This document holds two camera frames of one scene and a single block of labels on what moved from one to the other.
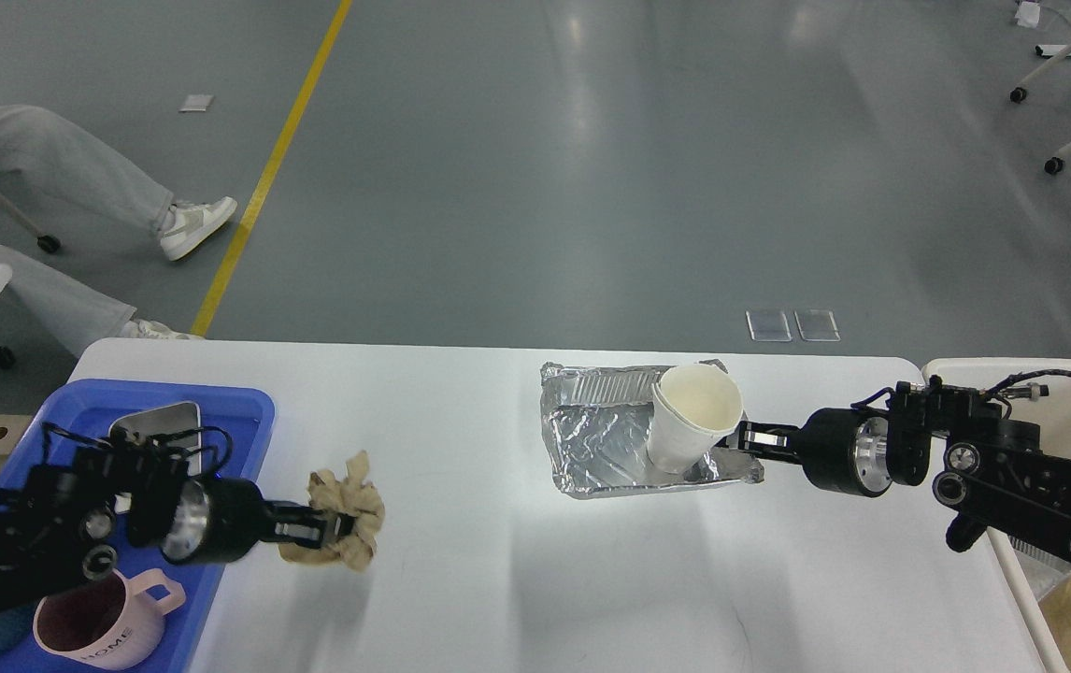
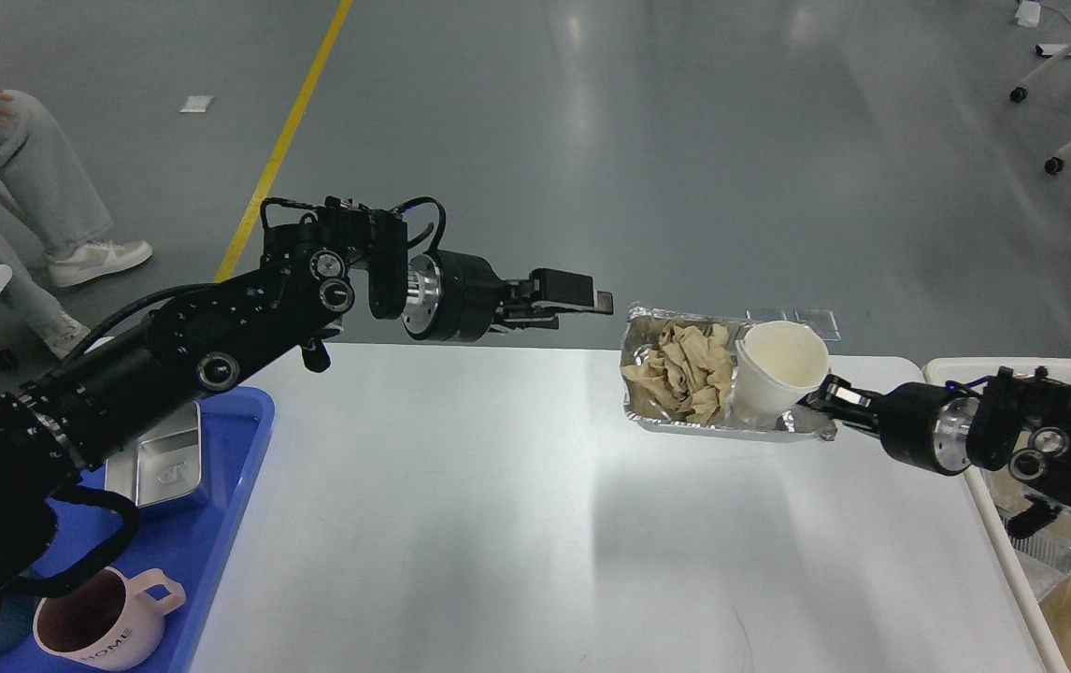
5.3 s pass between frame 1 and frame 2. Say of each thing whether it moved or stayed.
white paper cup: moved
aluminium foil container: moved
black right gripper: moved
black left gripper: moved
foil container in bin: stayed
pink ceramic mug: stayed
